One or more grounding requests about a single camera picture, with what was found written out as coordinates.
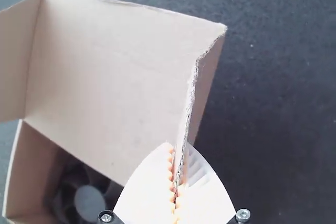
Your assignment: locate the black mat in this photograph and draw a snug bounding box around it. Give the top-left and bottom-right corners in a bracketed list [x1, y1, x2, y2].
[0, 0, 336, 224]

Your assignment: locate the black square fan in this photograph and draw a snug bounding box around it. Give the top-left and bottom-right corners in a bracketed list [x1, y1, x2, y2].
[43, 159, 125, 224]

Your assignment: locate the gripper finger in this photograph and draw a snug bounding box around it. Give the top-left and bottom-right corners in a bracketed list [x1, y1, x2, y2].
[176, 142, 251, 224]
[97, 142, 176, 224]

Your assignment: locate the cardboard box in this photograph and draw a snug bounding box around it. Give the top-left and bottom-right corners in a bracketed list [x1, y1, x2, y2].
[0, 0, 228, 224]

